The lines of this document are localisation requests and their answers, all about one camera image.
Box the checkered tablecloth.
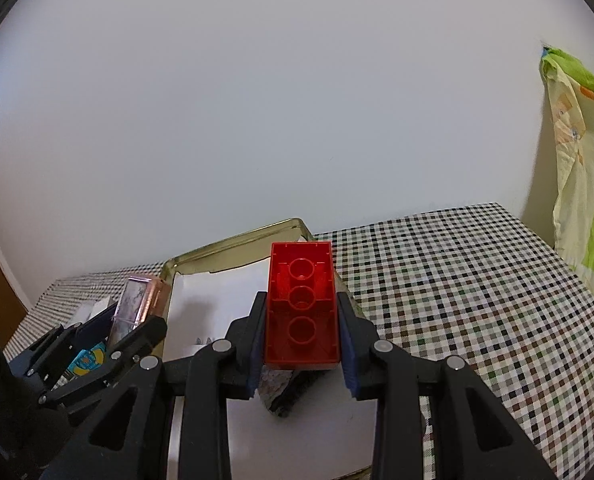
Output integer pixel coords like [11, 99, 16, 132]
[2, 202, 594, 480]

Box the dark speckled block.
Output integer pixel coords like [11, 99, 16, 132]
[256, 366, 324, 419]

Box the pink transparent plastic box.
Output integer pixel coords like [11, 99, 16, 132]
[108, 275, 172, 349]

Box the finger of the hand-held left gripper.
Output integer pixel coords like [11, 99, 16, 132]
[38, 316, 169, 409]
[7, 305, 118, 392]

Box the gold metal tin box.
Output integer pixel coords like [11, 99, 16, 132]
[158, 217, 379, 480]

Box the blue and yellow card pack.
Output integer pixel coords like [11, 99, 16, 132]
[63, 341, 109, 387]

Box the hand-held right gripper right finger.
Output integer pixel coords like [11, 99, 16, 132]
[334, 290, 560, 480]

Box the red plastic building block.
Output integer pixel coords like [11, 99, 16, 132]
[263, 241, 341, 371]

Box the white small box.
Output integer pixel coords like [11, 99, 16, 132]
[69, 297, 118, 327]

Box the green and yellow printed cloth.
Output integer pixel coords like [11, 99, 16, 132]
[538, 46, 594, 322]

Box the white paper sheet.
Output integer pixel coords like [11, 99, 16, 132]
[167, 257, 379, 480]

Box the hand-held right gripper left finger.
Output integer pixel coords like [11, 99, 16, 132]
[39, 291, 270, 480]

